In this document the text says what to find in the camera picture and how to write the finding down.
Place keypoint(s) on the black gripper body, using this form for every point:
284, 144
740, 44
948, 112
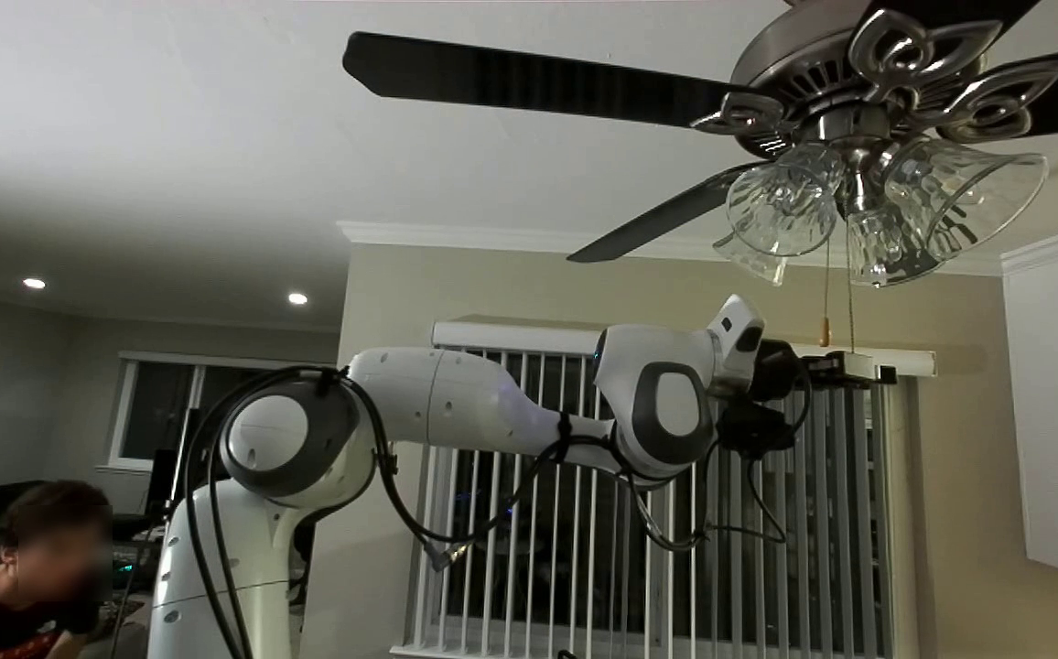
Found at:
779, 371

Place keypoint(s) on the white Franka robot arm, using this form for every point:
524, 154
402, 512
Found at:
455, 398

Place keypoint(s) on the white window valance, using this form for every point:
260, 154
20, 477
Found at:
530, 335

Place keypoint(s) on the black blade ceiling fan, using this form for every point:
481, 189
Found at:
797, 74

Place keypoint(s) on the vertical window blinds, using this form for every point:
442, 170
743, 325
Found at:
549, 572

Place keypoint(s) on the round recessed ceiling light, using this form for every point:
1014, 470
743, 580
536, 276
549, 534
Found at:
35, 284
297, 298

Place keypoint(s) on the dark living room window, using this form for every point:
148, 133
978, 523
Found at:
156, 406

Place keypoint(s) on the seated person dark shirt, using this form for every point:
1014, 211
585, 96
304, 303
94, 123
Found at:
15, 572

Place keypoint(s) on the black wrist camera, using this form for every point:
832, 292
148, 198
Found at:
755, 428

